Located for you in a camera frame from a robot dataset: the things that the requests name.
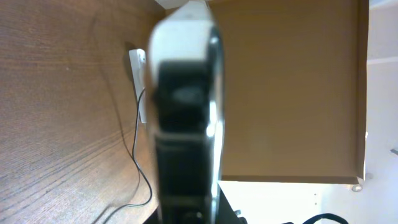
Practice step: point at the black Galaxy smartphone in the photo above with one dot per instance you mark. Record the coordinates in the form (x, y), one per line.
(185, 112)

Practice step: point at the white power strip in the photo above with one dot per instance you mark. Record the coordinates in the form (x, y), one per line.
(138, 65)

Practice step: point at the brown wooden cabinet panel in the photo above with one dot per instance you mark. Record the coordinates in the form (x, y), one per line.
(295, 90)

